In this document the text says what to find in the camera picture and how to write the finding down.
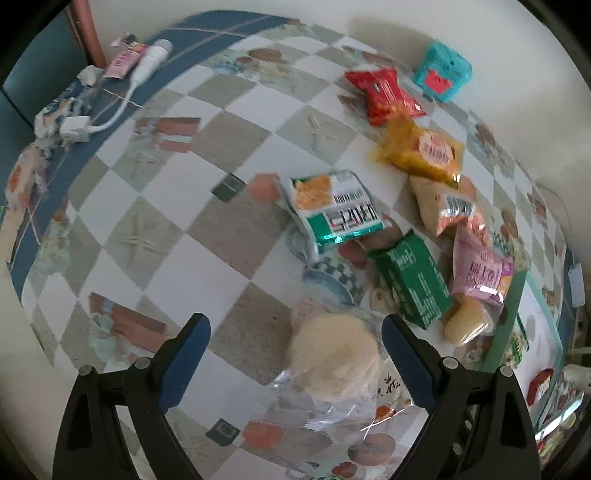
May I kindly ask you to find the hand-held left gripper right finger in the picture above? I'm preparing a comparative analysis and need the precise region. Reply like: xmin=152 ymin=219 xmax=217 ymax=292
xmin=381 ymin=314 xmax=541 ymax=480

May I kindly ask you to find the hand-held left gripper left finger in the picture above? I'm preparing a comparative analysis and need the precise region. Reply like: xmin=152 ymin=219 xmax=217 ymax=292
xmin=52 ymin=313 xmax=212 ymax=480

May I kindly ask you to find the round pastry packet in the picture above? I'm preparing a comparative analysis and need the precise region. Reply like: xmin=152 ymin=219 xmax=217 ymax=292
xmin=259 ymin=309 xmax=416 ymax=432

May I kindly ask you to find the pink cake roll packet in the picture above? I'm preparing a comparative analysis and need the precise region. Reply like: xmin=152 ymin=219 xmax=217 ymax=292
xmin=450 ymin=224 xmax=515 ymax=308

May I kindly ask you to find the teal rimmed white tray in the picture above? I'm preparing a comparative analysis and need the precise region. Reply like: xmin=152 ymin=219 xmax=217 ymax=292
xmin=480 ymin=270 xmax=565 ymax=430

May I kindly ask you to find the green white cracker packet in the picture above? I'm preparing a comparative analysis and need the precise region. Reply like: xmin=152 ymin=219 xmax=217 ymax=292
xmin=276 ymin=169 xmax=386 ymax=264

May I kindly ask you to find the small yellow pastry packet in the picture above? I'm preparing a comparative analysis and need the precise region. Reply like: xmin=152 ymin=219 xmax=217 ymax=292
xmin=442 ymin=295 xmax=495 ymax=347

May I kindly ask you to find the green snack box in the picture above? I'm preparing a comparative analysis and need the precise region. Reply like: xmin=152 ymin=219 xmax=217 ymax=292
xmin=367 ymin=229 xmax=454 ymax=330

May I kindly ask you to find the beige orange snack packet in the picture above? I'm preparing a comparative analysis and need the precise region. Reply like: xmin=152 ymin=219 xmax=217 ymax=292
xmin=409 ymin=175 xmax=490 ymax=245

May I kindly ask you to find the pile of assorted packages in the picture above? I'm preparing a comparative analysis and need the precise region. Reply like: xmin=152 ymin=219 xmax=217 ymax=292
xmin=536 ymin=378 xmax=587 ymax=462

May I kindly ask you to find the white power adapter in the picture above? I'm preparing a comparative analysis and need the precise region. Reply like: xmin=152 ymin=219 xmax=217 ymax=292
xmin=569 ymin=265 xmax=586 ymax=308

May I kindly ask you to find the yellow snack packet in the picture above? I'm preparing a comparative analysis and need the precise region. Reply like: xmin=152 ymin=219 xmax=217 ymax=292
xmin=373 ymin=117 xmax=465 ymax=188

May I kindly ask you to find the checkered printed tablecloth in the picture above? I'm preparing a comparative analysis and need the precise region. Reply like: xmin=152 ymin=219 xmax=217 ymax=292
xmin=0 ymin=9 xmax=573 ymax=480

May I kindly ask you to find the red snack packet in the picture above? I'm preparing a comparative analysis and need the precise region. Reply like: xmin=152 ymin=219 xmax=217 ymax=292
xmin=344 ymin=67 xmax=428 ymax=126

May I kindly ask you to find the crumpled blue white packet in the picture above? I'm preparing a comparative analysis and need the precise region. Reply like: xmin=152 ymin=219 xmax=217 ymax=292
xmin=34 ymin=85 xmax=100 ymax=139

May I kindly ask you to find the teal cube box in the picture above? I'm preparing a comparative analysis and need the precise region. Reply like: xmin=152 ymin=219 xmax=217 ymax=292
xmin=413 ymin=41 xmax=473 ymax=102

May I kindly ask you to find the white handheld device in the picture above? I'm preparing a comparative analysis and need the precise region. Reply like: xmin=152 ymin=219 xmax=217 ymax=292
xmin=127 ymin=39 xmax=174 ymax=93

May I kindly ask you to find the pink tube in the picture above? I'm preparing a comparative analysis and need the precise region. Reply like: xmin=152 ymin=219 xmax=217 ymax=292
xmin=102 ymin=41 xmax=148 ymax=80

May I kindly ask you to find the white charger plug with cable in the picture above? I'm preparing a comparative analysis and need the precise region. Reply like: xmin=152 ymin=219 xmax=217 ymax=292
xmin=60 ymin=80 xmax=139 ymax=144

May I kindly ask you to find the brown wooden post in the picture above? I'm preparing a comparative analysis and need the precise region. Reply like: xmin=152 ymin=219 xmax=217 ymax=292
xmin=65 ymin=4 xmax=109 ymax=65

